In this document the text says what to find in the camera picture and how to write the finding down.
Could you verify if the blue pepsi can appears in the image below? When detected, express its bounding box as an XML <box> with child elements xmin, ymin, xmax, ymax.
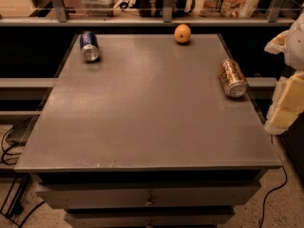
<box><xmin>80</xmin><ymin>31</ymin><xmax>101</xmax><ymax>62</ymax></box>

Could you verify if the orange soda can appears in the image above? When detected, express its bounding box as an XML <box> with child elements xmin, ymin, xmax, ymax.
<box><xmin>218</xmin><ymin>59</ymin><xmax>248</xmax><ymax>98</ymax></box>

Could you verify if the grey metal shelf rail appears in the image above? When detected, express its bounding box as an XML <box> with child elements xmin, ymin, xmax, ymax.
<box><xmin>0</xmin><ymin>0</ymin><xmax>303</xmax><ymax>27</ymax></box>

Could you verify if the grey drawer cabinet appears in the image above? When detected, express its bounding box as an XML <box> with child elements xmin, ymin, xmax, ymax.
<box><xmin>16</xmin><ymin>34</ymin><xmax>280</xmax><ymax>228</ymax></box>

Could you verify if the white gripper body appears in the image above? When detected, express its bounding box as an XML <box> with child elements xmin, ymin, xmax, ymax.
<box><xmin>284</xmin><ymin>13</ymin><xmax>304</xmax><ymax>70</ymax></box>

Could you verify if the snack bag on shelf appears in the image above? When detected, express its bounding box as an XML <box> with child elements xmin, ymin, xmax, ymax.
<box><xmin>199</xmin><ymin>0</ymin><xmax>259</xmax><ymax>18</ymax></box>

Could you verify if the orange fruit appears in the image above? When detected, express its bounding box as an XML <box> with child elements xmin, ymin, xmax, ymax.
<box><xmin>174</xmin><ymin>24</ymin><xmax>191</xmax><ymax>44</ymax></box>

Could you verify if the black cables left floor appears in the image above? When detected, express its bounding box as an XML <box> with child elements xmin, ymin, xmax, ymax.
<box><xmin>0</xmin><ymin>117</ymin><xmax>46</xmax><ymax>228</ymax></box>

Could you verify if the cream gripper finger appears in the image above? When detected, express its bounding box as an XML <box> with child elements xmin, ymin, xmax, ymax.
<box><xmin>264</xmin><ymin>72</ymin><xmax>304</xmax><ymax>135</ymax></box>
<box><xmin>264</xmin><ymin>30</ymin><xmax>289</xmax><ymax>54</ymax></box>

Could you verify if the black floor cable right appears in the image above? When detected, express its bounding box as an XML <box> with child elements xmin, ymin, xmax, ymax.
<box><xmin>258</xmin><ymin>165</ymin><xmax>289</xmax><ymax>228</ymax></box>

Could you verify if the black device on shelf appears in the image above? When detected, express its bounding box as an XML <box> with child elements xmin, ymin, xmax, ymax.
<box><xmin>134</xmin><ymin>0</ymin><xmax>196</xmax><ymax>17</ymax></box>

